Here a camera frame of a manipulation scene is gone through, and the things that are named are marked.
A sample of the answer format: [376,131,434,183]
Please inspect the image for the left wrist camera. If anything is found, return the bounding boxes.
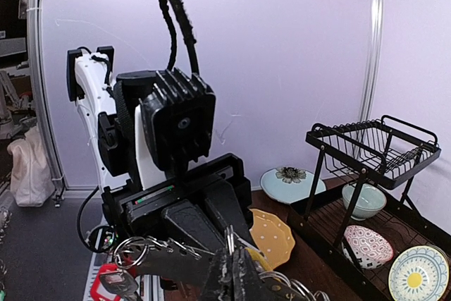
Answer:
[132,68,216,189]

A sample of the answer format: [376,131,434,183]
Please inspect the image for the pink patterned bowl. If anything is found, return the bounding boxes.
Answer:
[344,225,394,269]

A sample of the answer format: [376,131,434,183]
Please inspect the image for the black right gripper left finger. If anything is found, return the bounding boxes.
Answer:
[199,249,234,301]

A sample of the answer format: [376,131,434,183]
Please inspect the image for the black wire dish rack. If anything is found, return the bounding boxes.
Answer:
[288,115,450,300]

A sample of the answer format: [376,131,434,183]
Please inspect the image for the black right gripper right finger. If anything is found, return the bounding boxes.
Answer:
[232,249,270,301]

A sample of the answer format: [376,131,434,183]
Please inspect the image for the red handled keyring with keys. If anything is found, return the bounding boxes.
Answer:
[89,226,329,300]

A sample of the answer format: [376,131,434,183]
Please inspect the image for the yellow dotted plate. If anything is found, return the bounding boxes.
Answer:
[249,208,295,270]

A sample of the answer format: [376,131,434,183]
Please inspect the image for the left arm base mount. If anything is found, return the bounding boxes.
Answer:
[76,187,116,254]

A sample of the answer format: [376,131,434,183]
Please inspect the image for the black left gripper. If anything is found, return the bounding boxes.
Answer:
[101,153,255,252]

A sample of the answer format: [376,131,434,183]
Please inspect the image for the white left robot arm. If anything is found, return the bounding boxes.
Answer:
[66,47,253,252]

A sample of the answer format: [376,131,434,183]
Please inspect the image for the light blue plate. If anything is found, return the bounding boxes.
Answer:
[260,166,314,204]

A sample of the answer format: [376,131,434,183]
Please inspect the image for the white tote bag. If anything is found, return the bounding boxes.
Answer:
[7,125,55,207]

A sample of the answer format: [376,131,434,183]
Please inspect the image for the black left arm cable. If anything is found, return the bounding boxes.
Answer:
[147,0,201,76]

